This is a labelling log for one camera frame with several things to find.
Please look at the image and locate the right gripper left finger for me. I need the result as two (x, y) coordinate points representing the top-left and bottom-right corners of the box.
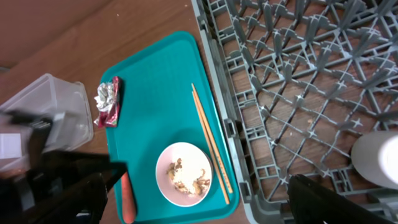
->
(1, 151), (127, 224)

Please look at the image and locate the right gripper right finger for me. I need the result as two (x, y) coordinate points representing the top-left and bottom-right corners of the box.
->
(287, 174), (392, 224)

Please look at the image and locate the white paper cup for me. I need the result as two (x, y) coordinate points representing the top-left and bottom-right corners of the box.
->
(351, 131), (397, 189)

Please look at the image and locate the white bowl with food scraps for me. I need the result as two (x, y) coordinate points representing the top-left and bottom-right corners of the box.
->
(155, 142), (213, 207)

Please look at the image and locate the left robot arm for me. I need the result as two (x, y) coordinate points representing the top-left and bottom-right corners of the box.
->
(1, 110), (68, 179)

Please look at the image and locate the grey dishwasher rack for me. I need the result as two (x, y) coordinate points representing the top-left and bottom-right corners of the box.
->
(192, 0), (397, 223)

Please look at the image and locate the orange carrot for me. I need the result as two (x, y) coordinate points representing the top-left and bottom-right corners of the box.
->
(121, 172), (136, 223)

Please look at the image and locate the clear plastic storage bin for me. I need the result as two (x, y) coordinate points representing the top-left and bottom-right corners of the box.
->
(1, 73), (93, 172)

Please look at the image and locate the crumpled red foil wrapper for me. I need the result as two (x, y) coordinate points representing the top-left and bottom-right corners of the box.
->
(94, 76), (122, 128)

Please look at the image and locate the right wooden chopstick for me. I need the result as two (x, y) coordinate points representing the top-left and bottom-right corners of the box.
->
(192, 83), (233, 194)

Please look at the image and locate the wooden chopstick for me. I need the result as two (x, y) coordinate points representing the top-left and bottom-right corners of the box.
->
(192, 90), (230, 205)
(192, 83), (233, 194)

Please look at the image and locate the teal serving tray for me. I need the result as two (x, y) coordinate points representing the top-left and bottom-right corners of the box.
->
(101, 31), (239, 223)

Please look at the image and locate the left wooden chopstick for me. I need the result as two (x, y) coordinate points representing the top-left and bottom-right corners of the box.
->
(192, 90), (230, 205)

